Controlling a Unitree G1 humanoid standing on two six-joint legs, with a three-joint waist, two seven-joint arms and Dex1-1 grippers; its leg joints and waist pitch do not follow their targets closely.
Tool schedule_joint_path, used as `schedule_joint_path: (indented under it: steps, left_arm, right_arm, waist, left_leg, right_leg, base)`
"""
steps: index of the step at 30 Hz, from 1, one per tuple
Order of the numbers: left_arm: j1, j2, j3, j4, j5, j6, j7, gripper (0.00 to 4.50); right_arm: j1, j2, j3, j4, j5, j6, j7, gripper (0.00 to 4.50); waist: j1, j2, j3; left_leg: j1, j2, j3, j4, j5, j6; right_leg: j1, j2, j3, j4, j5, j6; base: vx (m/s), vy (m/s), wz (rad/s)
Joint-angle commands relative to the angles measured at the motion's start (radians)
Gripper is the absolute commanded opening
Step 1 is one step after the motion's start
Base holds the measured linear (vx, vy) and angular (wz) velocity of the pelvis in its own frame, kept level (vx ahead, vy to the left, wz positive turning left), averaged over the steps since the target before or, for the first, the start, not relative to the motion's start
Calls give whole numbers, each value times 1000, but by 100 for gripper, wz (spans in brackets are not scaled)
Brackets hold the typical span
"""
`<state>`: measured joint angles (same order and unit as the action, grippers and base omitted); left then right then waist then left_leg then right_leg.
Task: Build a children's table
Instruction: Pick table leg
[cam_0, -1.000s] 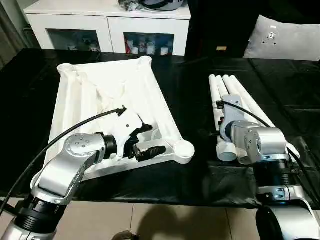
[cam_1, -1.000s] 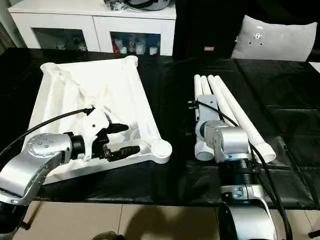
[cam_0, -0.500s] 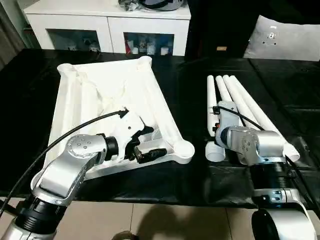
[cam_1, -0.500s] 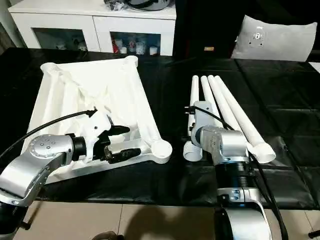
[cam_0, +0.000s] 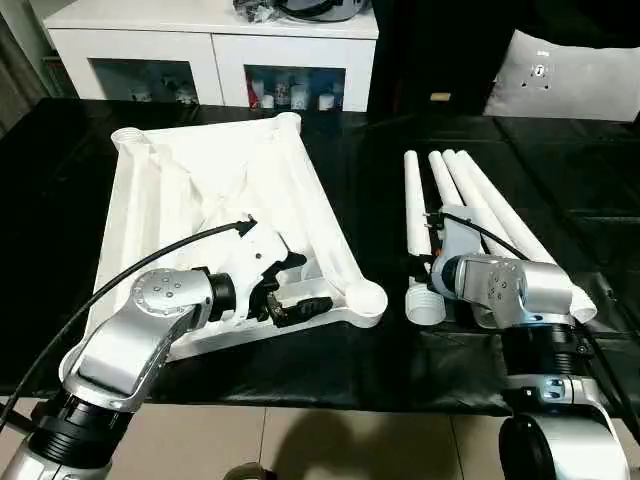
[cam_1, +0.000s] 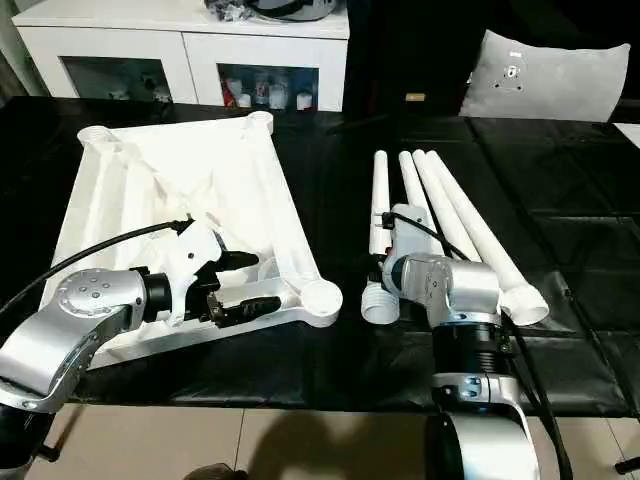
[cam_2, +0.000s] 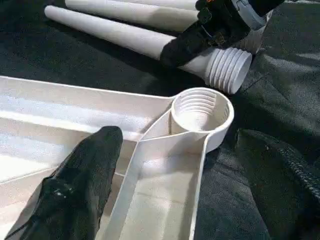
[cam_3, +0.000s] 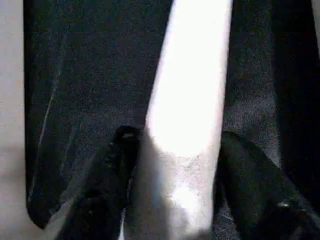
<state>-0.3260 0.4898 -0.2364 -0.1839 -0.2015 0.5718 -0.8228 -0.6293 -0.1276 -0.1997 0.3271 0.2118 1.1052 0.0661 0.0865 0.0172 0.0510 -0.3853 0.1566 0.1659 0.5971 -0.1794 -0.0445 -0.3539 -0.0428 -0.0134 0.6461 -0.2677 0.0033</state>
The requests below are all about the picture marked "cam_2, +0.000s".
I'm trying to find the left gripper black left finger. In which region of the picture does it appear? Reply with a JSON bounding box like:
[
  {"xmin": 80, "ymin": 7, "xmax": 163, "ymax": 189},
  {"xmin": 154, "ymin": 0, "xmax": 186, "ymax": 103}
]
[{"xmin": 4, "ymin": 125, "xmax": 124, "ymax": 240}]

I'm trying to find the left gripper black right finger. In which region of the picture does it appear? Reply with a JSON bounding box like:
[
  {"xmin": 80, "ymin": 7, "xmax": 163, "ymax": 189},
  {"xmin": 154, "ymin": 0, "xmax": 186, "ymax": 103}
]
[{"xmin": 237, "ymin": 128, "xmax": 320, "ymax": 240}]

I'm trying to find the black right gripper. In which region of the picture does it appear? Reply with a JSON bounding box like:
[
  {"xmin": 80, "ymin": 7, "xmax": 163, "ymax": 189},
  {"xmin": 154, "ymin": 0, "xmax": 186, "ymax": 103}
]
[{"xmin": 161, "ymin": 0, "xmax": 251, "ymax": 68}]

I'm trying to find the white plastic table top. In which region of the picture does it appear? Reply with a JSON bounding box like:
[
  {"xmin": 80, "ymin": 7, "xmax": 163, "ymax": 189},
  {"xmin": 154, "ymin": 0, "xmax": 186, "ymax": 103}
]
[{"xmin": 0, "ymin": 74, "xmax": 236, "ymax": 240}]

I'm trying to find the black work mat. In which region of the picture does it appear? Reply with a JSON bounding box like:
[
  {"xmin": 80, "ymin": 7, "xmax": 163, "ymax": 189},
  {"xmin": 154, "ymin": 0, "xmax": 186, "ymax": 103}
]
[{"xmin": 0, "ymin": 0, "xmax": 320, "ymax": 240}]

